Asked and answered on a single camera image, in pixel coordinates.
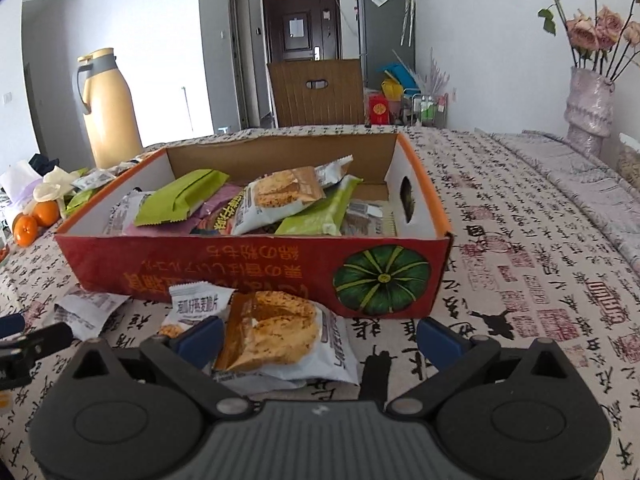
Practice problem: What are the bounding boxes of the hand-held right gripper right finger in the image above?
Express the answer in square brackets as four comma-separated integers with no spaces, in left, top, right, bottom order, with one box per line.
[387,316,571,418]

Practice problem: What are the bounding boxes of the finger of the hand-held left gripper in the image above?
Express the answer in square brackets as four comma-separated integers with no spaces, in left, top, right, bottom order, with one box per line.
[0,312,26,338]
[0,322,75,361]

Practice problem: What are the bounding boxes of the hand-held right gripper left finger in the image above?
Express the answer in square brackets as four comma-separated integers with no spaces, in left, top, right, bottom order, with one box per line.
[72,316,251,420]

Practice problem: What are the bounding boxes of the white oat crisp packet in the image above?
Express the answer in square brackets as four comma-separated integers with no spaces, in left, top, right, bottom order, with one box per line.
[160,282,236,338]

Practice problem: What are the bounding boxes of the grey white snack packet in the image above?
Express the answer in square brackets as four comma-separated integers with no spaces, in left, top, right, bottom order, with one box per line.
[54,290,131,341]

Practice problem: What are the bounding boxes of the bread slice packet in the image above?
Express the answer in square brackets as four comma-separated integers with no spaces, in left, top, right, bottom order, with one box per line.
[235,156,353,235]
[212,290,358,381]

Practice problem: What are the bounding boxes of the red cardboard box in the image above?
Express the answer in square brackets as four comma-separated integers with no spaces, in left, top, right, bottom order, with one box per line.
[54,132,453,318]

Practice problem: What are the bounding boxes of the brown and white snack packet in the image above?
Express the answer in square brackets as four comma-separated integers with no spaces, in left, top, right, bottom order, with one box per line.
[345,200,401,236]

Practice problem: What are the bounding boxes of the plain green snack packet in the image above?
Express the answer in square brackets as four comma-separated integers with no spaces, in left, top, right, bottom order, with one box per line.
[135,169,231,227]

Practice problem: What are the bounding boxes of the orange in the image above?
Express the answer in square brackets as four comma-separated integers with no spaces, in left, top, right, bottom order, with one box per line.
[12,213,40,247]
[31,201,62,228]

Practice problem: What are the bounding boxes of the small green packet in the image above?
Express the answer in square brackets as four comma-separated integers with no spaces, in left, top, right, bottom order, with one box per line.
[65,191,93,213]

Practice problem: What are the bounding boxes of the cream crumpled plastic bag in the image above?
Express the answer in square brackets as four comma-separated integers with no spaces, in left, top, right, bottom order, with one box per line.
[32,167,76,201]

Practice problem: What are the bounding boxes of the black bag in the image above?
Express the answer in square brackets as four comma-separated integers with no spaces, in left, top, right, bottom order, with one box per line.
[27,152,61,176]

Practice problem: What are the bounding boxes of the small white sachets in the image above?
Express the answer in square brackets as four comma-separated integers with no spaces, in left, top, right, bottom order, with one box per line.
[75,170,116,191]

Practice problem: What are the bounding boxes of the grey folded cloth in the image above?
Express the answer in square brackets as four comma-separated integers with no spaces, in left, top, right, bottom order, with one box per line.
[475,130,640,281]

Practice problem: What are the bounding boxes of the yellow thermos jug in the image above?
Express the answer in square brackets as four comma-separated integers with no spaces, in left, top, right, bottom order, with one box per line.
[76,48,146,168]

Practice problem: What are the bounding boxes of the red gift box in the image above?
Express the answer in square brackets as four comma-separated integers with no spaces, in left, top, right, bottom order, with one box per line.
[367,92,391,126]

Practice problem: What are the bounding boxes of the clear storage jar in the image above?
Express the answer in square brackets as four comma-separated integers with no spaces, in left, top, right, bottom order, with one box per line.
[616,132,640,188]

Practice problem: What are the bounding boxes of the brown wooden chair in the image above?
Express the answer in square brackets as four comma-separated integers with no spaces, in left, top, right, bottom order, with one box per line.
[266,58,366,128]

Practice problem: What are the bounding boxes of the pale lavender dried plants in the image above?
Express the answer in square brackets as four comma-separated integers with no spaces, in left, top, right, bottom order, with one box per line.
[425,47,453,96]

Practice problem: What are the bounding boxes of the blue plastic object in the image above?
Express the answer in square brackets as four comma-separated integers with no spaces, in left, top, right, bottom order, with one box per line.
[380,62,416,86]

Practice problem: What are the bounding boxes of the pink ribbed vase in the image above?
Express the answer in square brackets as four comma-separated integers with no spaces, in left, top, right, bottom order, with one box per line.
[565,66,616,158]

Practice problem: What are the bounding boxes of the grey refrigerator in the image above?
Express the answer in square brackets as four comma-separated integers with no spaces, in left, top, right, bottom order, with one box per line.
[356,0,417,91]

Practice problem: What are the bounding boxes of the white hanging umbrellas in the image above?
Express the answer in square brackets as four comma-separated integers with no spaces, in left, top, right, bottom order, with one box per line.
[400,0,417,46]

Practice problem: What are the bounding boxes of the dark brown entrance door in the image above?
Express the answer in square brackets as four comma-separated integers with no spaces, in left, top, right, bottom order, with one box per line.
[262,0,343,63]

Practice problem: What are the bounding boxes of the dried pink rose bouquet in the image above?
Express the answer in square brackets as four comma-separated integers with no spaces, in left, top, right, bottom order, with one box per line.
[520,0,640,81]

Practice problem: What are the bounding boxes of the wire rack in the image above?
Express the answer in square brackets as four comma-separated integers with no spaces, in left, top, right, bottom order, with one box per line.
[402,92,448,126]

